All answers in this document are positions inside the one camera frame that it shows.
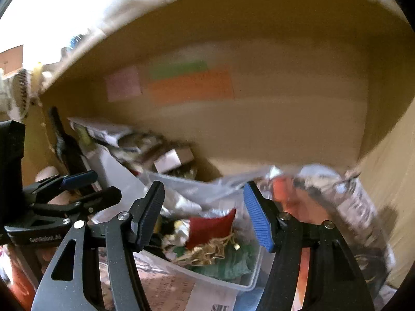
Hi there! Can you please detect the orange sticky note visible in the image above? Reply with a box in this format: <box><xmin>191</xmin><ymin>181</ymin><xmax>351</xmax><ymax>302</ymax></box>
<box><xmin>147</xmin><ymin>69</ymin><xmax>234</xmax><ymax>104</ymax></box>

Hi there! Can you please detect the clear plastic storage box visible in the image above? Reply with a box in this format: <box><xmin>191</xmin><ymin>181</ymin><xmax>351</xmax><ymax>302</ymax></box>
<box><xmin>139</xmin><ymin>172</ymin><xmax>263</xmax><ymax>294</ymax></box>

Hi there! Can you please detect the yellow white scrunchie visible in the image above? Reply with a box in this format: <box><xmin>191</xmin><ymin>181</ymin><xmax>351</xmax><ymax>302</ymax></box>
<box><xmin>162</xmin><ymin>220</ymin><xmax>190</xmax><ymax>247</ymax></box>

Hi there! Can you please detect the vintage print table mat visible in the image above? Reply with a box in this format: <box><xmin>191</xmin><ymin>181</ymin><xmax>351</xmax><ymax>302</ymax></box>
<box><xmin>6</xmin><ymin>181</ymin><xmax>390</xmax><ymax>311</ymax></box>

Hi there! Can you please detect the large cardboard box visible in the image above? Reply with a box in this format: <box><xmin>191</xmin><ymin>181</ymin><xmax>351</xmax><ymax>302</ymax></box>
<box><xmin>36</xmin><ymin>0</ymin><xmax>412</xmax><ymax>98</ymax></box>

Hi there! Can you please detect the crumpled clear plastic bag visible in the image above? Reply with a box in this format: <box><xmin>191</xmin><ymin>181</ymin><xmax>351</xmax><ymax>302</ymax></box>
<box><xmin>224</xmin><ymin>164</ymin><xmax>396</xmax><ymax>302</ymax></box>

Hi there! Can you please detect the brown cardboard piece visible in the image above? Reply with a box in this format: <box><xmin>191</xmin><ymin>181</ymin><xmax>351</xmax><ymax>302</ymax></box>
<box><xmin>0</xmin><ymin>45</ymin><xmax>25</xmax><ymax>75</ymax></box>

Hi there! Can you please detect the red velvet pouch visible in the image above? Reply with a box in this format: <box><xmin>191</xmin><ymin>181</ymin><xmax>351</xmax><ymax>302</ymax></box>
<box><xmin>185</xmin><ymin>208</ymin><xmax>237</xmax><ymax>250</ymax></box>

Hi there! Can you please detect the green scrunchie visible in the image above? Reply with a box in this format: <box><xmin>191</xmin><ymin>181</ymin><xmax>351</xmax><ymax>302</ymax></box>
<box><xmin>172</xmin><ymin>243</ymin><xmax>257</xmax><ymax>281</ymax></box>

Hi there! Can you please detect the chain pattern headband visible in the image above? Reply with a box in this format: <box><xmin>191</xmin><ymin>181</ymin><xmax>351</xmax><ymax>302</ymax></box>
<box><xmin>13</xmin><ymin>69</ymin><xmax>33</xmax><ymax>119</ymax></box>

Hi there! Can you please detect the white paper sheet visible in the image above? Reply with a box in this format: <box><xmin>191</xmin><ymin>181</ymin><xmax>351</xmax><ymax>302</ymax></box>
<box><xmin>79</xmin><ymin>143</ymin><xmax>146</xmax><ymax>201</ymax></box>

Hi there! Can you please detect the pink sticky note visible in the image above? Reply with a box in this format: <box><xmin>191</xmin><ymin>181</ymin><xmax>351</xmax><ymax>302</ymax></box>
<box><xmin>106</xmin><ymin>66</ymin><xmax>142</xmax><ymax>102</ymax></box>

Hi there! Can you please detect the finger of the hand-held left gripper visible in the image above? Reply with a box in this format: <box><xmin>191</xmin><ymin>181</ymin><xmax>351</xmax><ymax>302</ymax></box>
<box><xmin>32</xmin><ymin>186</ymin><xmax>122</xmax><ymax>220</ymax></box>
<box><xmin>22</xmin><ymin>170</ymin><xmax>98</xmax><ymax>199</ymax></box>

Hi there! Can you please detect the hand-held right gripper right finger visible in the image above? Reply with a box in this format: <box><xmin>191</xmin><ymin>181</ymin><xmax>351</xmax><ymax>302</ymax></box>
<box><xmin>243</xmin><ymin>182</ymin><xmax>373</xmax><ymax>311</ymax></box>

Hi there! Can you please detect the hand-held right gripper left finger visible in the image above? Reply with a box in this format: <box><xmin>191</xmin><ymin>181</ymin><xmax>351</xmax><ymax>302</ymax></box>
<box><xmin>31</xmin><ymin>181</ymin><xmax>166</xmax><ymax>311</ymax></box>

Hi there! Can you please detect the gold tassel ornament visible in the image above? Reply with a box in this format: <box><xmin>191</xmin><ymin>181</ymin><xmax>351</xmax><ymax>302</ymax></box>
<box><xmin>172</xmin><ymin>233</ymin><xmax>242</xmax><ymax>268</ymax></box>

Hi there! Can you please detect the white fluffy cloth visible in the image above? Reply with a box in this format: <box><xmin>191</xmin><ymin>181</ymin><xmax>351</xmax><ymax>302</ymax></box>
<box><xmin>0</xmin><ymin>68</ymin><xmax>20</xmax><ymax>114</ymax></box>

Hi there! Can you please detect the green sticky note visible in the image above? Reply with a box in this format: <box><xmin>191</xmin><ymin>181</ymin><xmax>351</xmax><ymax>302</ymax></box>
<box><xmin>150</xmin><ymin>60</ymin><xmax>208</xmax><ymax>79</ymax></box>

